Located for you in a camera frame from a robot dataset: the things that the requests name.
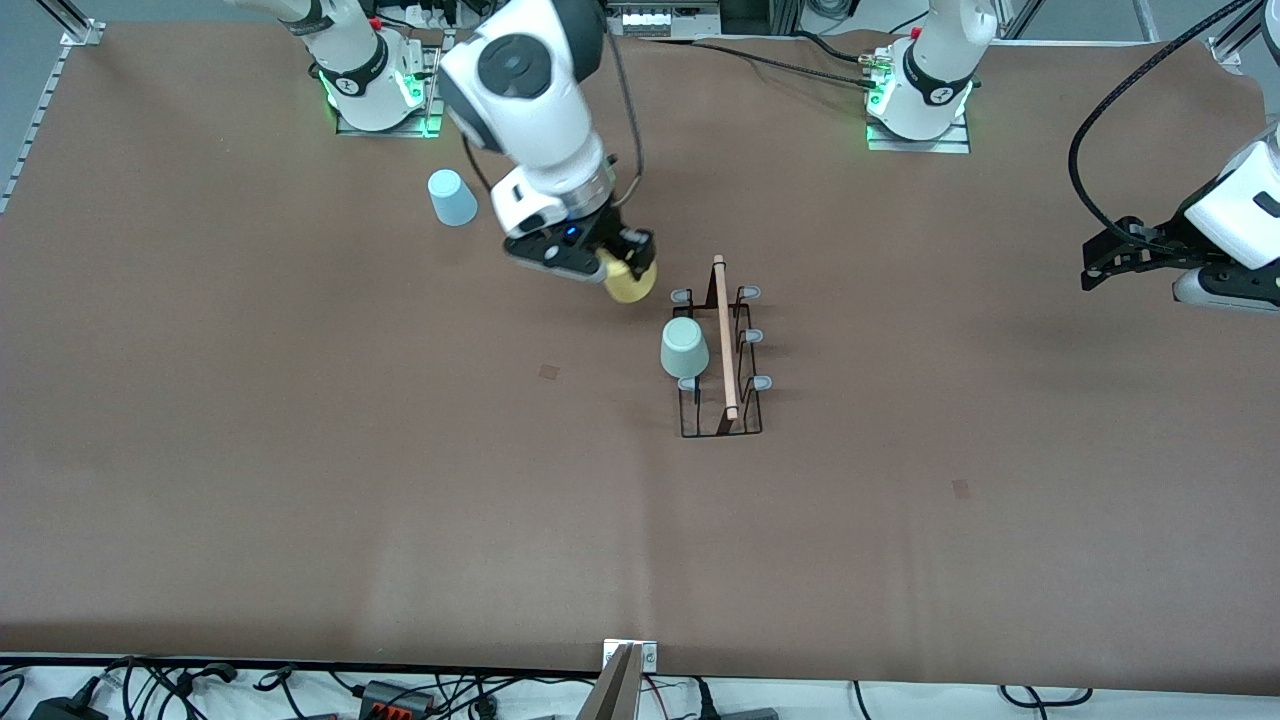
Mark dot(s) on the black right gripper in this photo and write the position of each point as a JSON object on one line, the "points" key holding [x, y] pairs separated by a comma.
{"points": [[612, 232]]}

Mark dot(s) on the yellow cup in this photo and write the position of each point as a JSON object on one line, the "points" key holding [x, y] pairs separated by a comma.
{"points": [[630, 285]]}

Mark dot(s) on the pale green cup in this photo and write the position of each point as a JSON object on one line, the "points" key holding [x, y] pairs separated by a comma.
{"points": [[685, 350]]}

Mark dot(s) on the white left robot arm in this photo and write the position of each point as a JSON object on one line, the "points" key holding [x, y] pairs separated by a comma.
{"points": [[945, 45]]}

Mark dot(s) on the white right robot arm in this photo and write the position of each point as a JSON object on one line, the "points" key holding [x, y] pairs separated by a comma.
{"points": [[540, 120]]}

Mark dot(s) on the light blue cup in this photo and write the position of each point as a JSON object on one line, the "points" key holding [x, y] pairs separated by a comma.
{"points": [[452, 198]]}

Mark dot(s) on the device with white connectors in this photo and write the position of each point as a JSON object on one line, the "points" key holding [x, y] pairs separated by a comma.
{"points": [[660, 18]]}

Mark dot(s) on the brown table mat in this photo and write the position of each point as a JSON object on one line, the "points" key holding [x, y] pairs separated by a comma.
{"points": [[600, 540]]}

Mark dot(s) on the black box orange terminals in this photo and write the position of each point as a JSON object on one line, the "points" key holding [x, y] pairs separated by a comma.
{"points": [[395, 698]]}

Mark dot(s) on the black power adapter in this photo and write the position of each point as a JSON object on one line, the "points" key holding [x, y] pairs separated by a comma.
{"points": [[65, 708]]}

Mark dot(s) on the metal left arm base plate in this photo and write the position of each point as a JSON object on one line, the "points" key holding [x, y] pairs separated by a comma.
{"points": [[955, 142]]}

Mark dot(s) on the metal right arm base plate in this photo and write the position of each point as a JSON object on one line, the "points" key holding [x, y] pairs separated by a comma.
{"points": [[432, 100]]}

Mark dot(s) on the small metal bracket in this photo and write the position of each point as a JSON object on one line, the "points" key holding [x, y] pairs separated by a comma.
{"points": [[648, 655]]}

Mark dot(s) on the grey camera mount pole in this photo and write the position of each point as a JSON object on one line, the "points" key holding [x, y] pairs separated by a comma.
{"points": [[615, 695]]}

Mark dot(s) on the aluminium side rail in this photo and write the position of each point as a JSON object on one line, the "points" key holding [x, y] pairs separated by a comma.
{"points": [[30, 130]]}

